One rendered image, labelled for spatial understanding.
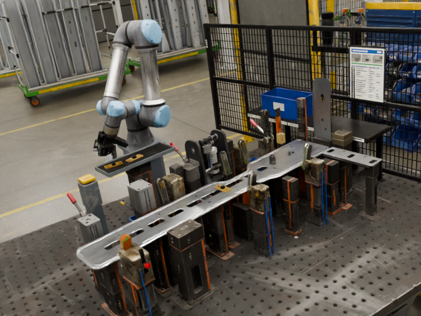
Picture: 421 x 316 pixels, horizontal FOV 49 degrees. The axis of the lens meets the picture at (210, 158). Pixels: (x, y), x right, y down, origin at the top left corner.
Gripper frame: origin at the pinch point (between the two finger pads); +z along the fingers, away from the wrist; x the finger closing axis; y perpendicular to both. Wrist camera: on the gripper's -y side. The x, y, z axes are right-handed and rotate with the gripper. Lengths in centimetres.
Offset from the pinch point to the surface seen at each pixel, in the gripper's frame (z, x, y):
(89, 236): -2, 43, 31
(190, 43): 196, -559, -535
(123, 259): -15, 69, 33
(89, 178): -10.2, 18.8, 20.5
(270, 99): -30, 0, -108
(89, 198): -3.0, 23.8, 21.6
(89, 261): -5, 58, 38
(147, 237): -12, 60, 16
